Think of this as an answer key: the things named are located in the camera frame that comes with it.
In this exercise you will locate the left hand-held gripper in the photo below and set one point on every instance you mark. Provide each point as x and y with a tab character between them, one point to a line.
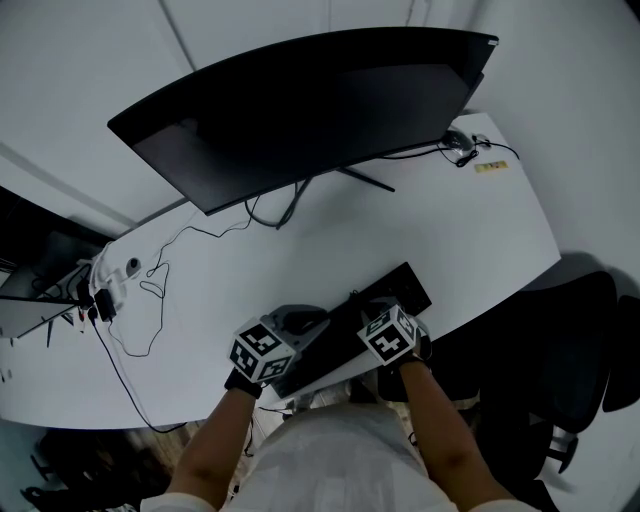
260	350

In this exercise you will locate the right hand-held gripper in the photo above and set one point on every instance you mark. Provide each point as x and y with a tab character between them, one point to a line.
389	336

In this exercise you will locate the black keyboard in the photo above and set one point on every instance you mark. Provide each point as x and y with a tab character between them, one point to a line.
400	287

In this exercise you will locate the person's right forearm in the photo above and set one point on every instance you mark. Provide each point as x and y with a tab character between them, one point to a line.
440	430

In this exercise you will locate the person's left forearm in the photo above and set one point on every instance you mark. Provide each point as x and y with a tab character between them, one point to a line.
215	445

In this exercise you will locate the person's left hand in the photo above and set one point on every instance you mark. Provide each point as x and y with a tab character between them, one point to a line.
244	384

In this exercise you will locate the person's right hand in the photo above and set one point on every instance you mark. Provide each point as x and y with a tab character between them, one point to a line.
425	347

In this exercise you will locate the person's white shirt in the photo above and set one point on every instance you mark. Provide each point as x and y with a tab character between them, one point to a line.
330	465

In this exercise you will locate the small white webcam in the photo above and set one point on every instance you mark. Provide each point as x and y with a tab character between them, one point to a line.
133	266

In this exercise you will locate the black monitor stand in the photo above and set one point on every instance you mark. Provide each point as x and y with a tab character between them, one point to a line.
295	200

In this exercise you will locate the black power adapter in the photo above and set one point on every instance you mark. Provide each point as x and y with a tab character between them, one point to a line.
105	305

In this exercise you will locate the white power strip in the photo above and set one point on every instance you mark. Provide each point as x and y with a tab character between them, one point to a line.
107	277

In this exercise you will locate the black office chair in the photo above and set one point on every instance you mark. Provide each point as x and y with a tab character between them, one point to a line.
560	360

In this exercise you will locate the yellow label sticker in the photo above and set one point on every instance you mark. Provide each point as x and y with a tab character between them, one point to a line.
491	166

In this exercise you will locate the black computer mouse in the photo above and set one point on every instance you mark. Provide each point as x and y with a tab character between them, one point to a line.
457	139

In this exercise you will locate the grey flat monitor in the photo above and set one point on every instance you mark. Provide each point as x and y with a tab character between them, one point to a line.
30	315

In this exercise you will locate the black curved monitor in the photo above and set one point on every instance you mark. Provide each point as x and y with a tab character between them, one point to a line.
300	115

